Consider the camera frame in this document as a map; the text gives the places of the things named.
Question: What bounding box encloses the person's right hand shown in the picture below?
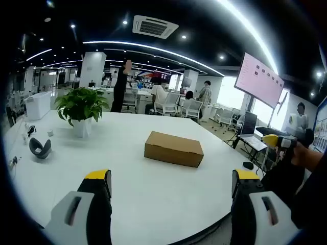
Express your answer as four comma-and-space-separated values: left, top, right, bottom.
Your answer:
291, 145, 323, 172

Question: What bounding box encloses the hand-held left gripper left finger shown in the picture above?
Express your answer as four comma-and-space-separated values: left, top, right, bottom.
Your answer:
44, 168, 113, 245

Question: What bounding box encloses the white office chair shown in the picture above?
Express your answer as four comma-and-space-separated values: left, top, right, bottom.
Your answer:
155, 92, 180, 116
122, 88, 138, 113
183, 99, 204, 122

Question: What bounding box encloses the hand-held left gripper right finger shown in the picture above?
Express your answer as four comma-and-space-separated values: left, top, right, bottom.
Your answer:
231, 168, 302, 245

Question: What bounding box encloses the potted green plant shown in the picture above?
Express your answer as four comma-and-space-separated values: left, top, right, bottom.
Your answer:
54, 86, 110, 138

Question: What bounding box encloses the ceiling air conditioner vent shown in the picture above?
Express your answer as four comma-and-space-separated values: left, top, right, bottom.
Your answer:
132, 14, 179, 40

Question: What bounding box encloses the open laptop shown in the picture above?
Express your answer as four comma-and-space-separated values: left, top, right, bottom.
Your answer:
240, 112, 268, 151

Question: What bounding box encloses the black folding stand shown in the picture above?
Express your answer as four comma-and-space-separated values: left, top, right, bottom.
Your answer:
222, 132, 272, 171

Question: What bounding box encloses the blue framed wall poster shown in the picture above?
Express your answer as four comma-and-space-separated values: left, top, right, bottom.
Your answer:
312, 95, 327, 154

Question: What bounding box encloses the red wall display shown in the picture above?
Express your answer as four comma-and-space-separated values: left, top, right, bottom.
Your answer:
153, 72, 171, 82

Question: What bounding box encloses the grey curved face pad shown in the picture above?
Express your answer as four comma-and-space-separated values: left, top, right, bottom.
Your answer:
29, 137, 53, 160

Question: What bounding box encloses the brown cardboard shoe box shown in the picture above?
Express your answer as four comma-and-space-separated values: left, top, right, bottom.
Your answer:
144, 131, 204, 168

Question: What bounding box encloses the white storage bin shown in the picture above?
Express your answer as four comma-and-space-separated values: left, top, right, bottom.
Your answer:
24, 91, 52, 121

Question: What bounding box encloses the robot figure wall poster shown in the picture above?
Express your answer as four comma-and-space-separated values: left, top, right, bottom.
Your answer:
282, 101, 311, 133

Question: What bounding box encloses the large pink display screen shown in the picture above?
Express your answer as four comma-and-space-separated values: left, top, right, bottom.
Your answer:
233, 52, 286, 109

